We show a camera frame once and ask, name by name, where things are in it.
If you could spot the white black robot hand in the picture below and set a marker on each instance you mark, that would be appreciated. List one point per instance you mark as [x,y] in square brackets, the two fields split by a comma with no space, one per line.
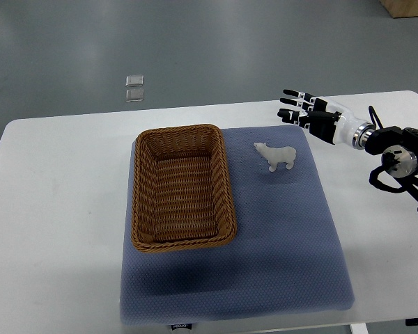
[324,118]

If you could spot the white bear figurine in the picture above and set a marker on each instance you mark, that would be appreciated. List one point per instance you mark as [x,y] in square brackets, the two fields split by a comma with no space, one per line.
[275,156]

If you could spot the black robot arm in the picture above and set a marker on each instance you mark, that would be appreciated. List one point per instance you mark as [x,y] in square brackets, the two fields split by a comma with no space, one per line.
[398,149]

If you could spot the brown wicker basket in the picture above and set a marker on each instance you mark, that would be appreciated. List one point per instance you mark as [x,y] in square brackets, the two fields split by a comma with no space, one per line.
[181,193]

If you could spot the wooden box corner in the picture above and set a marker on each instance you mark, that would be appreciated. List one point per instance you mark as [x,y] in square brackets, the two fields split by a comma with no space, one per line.
[401,8]

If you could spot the blue quilted mat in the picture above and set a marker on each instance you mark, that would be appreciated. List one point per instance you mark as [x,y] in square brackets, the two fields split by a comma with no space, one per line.
[285,258]

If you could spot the upper metal floor plate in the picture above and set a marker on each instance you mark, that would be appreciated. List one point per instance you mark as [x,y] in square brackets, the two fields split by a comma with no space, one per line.
[134,80]

